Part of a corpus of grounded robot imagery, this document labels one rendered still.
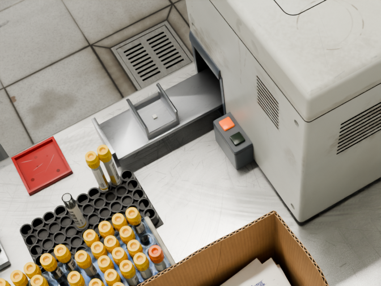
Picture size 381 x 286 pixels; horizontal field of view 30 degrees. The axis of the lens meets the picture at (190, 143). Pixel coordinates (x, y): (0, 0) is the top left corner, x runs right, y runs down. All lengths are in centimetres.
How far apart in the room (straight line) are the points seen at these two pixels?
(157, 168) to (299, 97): 35
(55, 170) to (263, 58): 41
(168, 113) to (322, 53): 34
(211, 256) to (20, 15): 175
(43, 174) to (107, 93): 116
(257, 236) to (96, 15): 163
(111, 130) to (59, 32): 138
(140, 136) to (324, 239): 28
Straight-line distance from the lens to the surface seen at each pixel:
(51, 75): 226
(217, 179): 98
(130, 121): 100
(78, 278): 83
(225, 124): 96
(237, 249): 82
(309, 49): 72
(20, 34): 240
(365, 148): 87
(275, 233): 84
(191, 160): 100
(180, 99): 101
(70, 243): 95
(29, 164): 105
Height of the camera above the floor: 175
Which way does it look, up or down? 59 degrees down
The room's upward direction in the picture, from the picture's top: 12 degrees counter-clockwise
